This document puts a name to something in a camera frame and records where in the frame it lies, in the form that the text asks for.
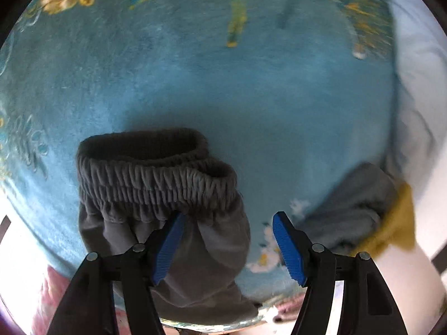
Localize dark grey sweatpants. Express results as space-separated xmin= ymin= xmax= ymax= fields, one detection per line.
xmin=77 ymin=128 xmax=258 ymax=325

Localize mustard yellow knit sweater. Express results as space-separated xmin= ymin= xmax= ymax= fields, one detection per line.
xmin=349 ymin=183 xmax=416 ymax=259

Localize grey cotton garment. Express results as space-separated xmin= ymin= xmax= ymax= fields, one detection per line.
xmin=295 ymin=162 xmax=398 ymax=256

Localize light blue floral pillow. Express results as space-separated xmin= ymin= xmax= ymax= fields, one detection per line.
xmin=388 ymin=0 xmax=446 ymax=192

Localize teal floral bed blanket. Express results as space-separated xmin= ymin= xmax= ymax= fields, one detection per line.
xmin=1 ymin=0 xmax=396 ymax=333

